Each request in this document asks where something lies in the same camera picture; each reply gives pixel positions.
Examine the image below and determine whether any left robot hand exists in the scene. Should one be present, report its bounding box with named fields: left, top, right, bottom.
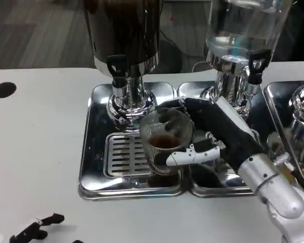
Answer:
left=9, top=213, right=86, bottom=243

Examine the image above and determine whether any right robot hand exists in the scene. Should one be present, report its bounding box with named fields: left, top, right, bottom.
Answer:
left=154, top=96, right=266, bottom=171

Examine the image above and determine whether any clear ribbed glass cup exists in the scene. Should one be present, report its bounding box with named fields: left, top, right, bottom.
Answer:
left=139, top=107, right=195, bottom=177

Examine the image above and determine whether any steel drip tray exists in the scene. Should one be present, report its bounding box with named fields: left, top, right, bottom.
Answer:
left=78, top=83, right=186, bottom=202
left=263, top=80, right=304, bottom=196
left=177, top=81, right=271, bottom=198

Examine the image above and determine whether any black dispenser tap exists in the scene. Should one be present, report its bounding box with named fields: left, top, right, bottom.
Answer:
left=106, top=54, right=129, bottom=98
left=244, top=49, right=272, bottom=95

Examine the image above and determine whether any steel dispenser stand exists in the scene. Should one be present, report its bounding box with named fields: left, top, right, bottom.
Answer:
left=288, top=74, right=304, bottom=167

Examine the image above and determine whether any slotted steel drain grid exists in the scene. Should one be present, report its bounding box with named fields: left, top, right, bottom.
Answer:
left=103, top=132, right=153, bottom=177

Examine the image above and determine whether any clear drink dispenser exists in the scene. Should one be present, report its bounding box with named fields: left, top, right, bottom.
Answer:
left=200, top=0, right=293, bottom=120

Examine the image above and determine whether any dark drink dispenser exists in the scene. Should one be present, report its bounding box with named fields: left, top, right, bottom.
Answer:
left=83, top=0, right=165, bottom=133

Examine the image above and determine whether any black round counter hole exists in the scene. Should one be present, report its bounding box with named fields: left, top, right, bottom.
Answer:
left=0, top=82, right=17, bottom=98

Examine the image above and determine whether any white thin cable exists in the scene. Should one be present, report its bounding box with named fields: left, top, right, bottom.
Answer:
left=192, top=60, right=209, bottom=73

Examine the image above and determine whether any black floor cable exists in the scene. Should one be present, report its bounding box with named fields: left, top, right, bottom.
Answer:
left=160, top=30, right=206, bottom=58

